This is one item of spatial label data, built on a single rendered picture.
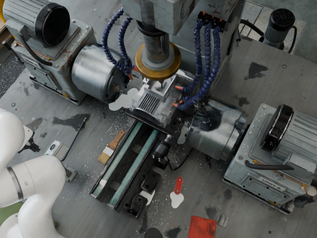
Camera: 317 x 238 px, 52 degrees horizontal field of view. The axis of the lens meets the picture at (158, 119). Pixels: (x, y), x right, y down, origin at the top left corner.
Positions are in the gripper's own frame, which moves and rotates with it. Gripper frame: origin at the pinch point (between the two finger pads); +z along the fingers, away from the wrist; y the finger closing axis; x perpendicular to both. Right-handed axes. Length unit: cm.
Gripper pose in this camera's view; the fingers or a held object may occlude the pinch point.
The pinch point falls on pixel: (34, 148)
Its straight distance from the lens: 147.4
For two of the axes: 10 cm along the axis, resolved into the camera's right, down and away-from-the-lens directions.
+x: -6.6, -1.1, 7.4
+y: 4.9, -8.1, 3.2
